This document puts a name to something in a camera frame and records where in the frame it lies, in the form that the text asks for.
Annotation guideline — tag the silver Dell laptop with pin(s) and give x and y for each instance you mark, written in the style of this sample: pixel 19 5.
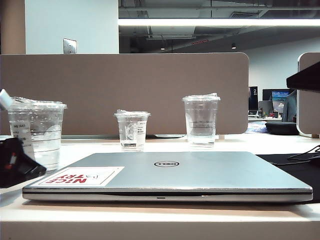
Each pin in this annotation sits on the silver Dell laptop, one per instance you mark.
pixel 200 170

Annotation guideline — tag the background computer monitor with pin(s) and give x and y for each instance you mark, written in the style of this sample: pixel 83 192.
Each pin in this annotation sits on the background computer monitor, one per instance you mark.
pixel 277 97

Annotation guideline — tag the wide brown desk divider panel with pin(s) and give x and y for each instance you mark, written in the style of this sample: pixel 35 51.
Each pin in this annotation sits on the wide brown desk divider panel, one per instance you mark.
pixel 125 82

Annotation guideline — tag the short clear plastic labelled cup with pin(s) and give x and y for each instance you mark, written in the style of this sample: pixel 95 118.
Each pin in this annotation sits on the short clear plastic labelled cup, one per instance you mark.
pixel 130 130

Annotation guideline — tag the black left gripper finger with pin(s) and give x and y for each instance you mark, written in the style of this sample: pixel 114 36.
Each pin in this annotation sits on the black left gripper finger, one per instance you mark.
pixel 17 170

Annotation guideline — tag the tall clear plastic labelled cup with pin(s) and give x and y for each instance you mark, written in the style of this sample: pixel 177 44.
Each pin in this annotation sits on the tall clear plastic labelled cup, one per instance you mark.
pixel 47 130

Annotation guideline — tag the black desk mat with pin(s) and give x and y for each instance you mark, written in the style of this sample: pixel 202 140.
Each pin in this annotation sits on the black desk mat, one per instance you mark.
pixel 295 175

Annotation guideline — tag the black sign with number two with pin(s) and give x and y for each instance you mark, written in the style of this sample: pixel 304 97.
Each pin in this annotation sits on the black sign with number two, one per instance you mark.
pixel 253 100

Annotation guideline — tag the black ceiling spotlight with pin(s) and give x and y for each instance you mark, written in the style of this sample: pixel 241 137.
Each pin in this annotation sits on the black ceiling spotlight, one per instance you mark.
pixel 233 46

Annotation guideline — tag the person in grey jacket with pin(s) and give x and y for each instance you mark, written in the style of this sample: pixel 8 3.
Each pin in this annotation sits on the person in grey jacket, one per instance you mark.
pixel 290 107

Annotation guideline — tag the long ceiling light strip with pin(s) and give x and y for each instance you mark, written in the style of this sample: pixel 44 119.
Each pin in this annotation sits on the long ceiling light strip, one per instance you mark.
pixel 212 22

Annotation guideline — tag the black round cushion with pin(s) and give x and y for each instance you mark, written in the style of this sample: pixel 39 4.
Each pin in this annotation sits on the black round cushion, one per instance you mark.
pixel 280 127

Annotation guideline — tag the small wooden block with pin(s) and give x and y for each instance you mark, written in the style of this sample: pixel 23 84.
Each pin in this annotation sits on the small wooden block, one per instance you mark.
pixel 315 136

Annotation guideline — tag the brown divider panel white edge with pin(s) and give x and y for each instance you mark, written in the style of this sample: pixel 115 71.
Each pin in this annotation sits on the brown divider panel white edge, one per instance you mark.
pixel 308 110

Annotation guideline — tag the clear plastic cup without label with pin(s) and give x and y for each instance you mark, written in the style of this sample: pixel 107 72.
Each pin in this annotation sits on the clear plastic cup without label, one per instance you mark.
pixel 200 117

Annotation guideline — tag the red LED ceiling sign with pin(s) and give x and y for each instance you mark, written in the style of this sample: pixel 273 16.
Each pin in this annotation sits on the red LED ceiling sign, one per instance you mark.
pixel 200 42

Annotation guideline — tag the metal wall switch plate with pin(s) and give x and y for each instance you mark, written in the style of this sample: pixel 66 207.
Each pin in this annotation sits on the metal wall switch plate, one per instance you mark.
pixel 69 46

